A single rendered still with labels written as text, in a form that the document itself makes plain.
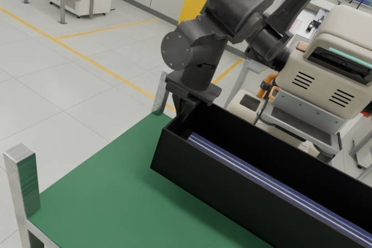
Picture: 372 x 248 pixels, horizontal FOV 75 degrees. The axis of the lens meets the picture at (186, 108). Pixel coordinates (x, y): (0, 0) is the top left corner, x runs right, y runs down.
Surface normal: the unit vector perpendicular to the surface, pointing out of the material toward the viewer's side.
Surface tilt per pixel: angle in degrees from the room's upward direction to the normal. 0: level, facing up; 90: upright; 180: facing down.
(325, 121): 90
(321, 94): 98
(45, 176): 0
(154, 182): 0
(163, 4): 90
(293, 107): 90
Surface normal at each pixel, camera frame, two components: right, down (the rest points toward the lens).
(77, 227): 0.29, -0.78
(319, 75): -0.47, 0.52
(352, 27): -0.08, -0.29
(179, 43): -0.59, 0.30
